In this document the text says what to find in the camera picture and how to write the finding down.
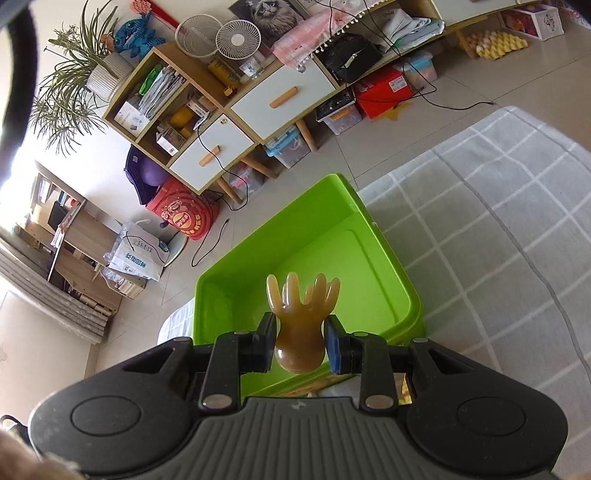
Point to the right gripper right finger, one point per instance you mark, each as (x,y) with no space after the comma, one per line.
(355,353)

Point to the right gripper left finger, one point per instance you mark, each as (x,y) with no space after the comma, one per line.
(246,352)

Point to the tan rubber hand toy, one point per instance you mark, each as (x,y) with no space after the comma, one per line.
(300,344)

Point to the green plastic storage box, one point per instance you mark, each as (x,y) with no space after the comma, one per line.
(325,230)

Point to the red printed bag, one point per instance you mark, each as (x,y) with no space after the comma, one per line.
(193,215)

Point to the white paper shopping bag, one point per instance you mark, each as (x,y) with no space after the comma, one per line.
(137,252)

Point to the grey checked table cloth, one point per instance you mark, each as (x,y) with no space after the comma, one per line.
(493,227)

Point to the wooden desk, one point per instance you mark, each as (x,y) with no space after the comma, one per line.
(72,242)

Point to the wooden white drawer cabinet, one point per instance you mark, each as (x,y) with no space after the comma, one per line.
(259,110)

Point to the red cardboard box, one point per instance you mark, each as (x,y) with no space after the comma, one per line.
(382,90)

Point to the black bag on shelf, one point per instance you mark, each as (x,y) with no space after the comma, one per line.
(349,57)

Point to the pink checked cloth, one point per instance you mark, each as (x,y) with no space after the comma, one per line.
(296,47)

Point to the white desk fan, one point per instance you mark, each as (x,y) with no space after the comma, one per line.
(238,39)

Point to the potted green plant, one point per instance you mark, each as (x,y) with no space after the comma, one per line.
(64,108)

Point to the blue plush toy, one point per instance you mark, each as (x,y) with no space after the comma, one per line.
(136,37)

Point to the framed cat picture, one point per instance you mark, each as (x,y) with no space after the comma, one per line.
(274,18)

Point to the yellow egg tray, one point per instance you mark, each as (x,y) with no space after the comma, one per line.
(493,45)

